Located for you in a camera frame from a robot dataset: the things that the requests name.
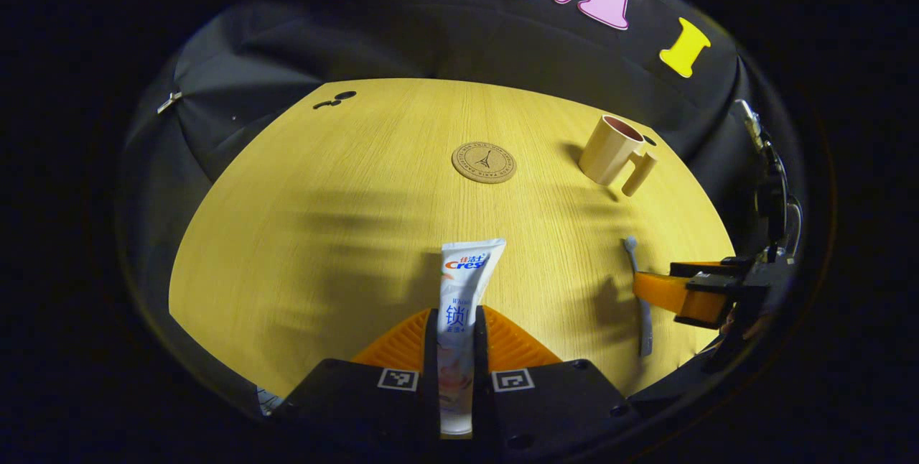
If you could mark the white toothpaste tube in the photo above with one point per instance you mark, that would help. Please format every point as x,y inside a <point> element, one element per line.
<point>467,284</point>

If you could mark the black backdrop cloth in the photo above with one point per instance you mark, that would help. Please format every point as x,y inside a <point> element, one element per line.
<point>431,40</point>

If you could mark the light wooden desktop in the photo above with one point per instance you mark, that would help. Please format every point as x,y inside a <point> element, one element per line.
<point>323,234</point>

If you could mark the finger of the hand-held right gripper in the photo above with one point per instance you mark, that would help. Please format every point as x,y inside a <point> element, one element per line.
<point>668,291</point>
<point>711,268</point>

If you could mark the round cork coaster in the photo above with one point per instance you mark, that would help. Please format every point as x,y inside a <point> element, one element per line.
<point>484,162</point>

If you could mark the silver backdrop clip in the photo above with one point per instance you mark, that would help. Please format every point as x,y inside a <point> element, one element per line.
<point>169,101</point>

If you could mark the white and blue toothbrush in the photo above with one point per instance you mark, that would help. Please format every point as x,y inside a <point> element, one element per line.
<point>645,327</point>

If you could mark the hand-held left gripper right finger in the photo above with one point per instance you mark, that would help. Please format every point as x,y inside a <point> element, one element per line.
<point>481,370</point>

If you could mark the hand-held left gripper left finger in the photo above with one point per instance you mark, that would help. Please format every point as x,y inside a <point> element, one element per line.
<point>431,370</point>

